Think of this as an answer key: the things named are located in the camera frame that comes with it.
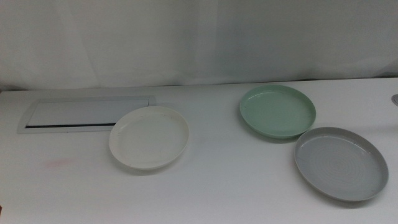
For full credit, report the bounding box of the grey shallow plastic bowl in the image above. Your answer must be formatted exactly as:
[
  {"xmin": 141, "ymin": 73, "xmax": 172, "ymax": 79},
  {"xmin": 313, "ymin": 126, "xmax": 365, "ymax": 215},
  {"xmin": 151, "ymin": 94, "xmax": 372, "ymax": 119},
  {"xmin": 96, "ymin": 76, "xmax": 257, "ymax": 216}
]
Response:
[{"xmin": 294, "ymin": 126, "xmax": 389, "ymax": 202}]

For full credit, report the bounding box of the mint green shallow plastic bowl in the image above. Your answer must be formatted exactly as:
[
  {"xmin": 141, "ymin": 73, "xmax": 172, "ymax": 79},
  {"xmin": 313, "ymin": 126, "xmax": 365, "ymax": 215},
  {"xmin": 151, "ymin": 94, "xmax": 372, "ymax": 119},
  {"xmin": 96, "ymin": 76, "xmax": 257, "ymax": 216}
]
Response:
[{"xmin": 239, "ymin": 84, "xmax": 317, "ymax": 139}]

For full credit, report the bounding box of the white shallow plastic bowl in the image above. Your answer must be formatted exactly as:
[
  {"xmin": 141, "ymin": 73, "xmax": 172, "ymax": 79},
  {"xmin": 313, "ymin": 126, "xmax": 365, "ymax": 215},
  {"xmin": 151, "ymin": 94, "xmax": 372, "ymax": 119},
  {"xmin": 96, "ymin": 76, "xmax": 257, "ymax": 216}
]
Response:
[{"xmin": 108, "ymin": 106, "xmax": 190, "ymax": 171}]

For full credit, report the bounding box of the silver table cable hatch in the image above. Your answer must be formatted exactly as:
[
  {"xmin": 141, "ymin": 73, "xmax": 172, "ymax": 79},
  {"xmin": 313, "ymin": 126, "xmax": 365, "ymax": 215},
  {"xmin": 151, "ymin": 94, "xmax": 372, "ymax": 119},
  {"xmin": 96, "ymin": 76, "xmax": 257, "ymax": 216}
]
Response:
[{"xmin": 17, "ymin": 95, "xmax": 157, "ymax": 134}]

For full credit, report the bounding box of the white fabric backdrop curtain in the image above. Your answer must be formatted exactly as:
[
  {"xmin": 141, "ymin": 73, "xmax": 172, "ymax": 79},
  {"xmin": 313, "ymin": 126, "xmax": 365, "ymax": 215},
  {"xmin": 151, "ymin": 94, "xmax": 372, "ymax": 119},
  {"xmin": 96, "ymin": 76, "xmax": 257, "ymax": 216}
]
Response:
[{"xmin": 0, "ymin": 0, "xmax": 398, "ymax": 91}]

